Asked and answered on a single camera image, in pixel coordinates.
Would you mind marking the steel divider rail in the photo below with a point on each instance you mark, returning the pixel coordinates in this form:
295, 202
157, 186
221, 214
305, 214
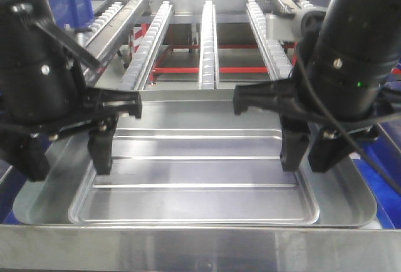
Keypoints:
109, 39
285, 8

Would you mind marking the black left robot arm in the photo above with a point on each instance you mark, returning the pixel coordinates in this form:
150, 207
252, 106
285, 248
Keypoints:
29, 33

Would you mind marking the red metal floor frame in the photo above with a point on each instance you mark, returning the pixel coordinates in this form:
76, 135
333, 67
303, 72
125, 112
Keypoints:
238, 54

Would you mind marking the roller track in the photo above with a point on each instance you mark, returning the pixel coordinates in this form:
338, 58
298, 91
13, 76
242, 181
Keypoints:
138, 71
102, 21
274, 57
209, 59
305, 5

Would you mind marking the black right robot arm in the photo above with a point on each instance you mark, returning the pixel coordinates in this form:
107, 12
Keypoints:
357, 43

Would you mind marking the far right roller track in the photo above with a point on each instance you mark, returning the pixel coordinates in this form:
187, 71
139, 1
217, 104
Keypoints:
305, 5

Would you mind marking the left centre roller track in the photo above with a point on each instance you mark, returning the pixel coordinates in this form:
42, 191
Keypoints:
138, 71

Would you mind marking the far left roller track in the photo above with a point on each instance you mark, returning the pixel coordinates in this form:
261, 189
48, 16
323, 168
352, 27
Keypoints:
102, 21

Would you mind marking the large grey metal tray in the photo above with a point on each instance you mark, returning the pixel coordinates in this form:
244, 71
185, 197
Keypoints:
343, 197

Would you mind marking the steel front rack rail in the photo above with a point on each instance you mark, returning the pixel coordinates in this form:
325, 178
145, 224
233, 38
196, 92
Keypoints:
64, 248

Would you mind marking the middle roller track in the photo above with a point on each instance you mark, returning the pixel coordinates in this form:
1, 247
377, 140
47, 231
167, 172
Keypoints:
209, 59

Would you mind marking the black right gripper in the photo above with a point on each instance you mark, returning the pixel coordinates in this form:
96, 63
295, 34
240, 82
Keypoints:
343, 109

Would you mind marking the left steel divider rail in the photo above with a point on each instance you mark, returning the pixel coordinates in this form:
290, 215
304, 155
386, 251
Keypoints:
109, 39

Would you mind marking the small silver ribbed tray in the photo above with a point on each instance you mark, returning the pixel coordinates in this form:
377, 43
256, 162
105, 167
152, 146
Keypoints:
194, 177

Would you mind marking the right centre roller track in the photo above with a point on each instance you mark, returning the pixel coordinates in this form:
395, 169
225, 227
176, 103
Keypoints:
274, 57

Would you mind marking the blue crate below rack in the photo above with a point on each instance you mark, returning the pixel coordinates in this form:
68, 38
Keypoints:
385, 151

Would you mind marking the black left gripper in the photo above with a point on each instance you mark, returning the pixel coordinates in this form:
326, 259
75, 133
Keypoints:
46, 97

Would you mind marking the right steel divider rail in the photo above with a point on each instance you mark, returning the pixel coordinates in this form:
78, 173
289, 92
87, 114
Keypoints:
285, 8

